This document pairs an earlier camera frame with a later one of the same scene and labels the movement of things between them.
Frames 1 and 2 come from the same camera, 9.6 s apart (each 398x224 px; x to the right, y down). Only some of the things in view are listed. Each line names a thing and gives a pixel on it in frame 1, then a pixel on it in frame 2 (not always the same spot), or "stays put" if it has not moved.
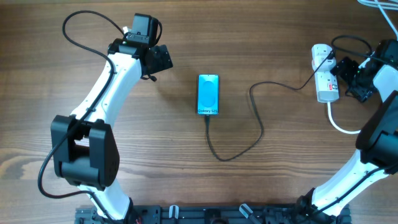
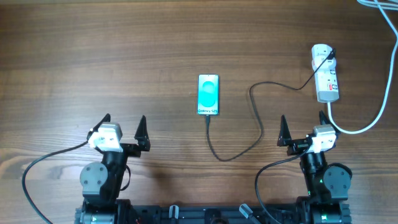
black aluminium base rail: [217, 214] stays put
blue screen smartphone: [208, 94] stays put
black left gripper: [161, 61] -> [131, 150]
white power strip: [326, 82] stays put
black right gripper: [362, 94] -> [285, 140]
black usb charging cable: [322, 65] stays put
